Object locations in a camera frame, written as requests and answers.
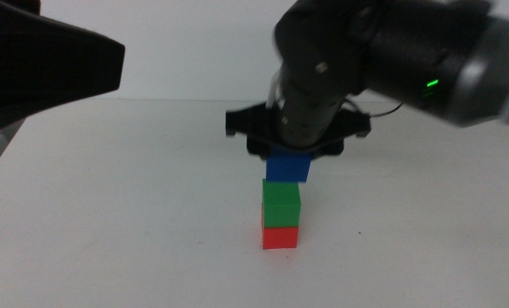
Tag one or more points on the blue cube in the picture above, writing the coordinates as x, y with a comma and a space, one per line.
288, 167

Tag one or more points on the green cube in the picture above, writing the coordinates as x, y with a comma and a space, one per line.
281, 203

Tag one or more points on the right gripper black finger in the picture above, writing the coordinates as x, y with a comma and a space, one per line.
260, 149
327, 149

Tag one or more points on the red cube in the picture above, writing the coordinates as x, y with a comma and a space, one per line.
279, 238

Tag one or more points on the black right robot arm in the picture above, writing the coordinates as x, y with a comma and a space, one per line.
408, 47

